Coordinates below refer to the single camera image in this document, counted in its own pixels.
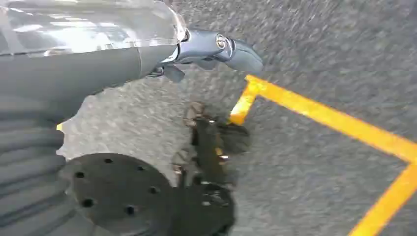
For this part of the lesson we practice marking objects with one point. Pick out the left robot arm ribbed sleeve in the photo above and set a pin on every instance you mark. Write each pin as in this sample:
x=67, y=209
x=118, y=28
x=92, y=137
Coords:
x=29, y=169

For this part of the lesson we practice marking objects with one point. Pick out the yellow floor tape marking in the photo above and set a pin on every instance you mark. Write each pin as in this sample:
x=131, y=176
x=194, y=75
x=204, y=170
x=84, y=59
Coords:
x=325, y=117

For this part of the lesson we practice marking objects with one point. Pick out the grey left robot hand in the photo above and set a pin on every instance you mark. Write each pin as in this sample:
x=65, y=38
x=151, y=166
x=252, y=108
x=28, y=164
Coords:
x=81, y=49

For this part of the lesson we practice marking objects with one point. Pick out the black robot foot with holes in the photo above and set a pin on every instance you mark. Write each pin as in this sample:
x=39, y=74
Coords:
x=120, y=192

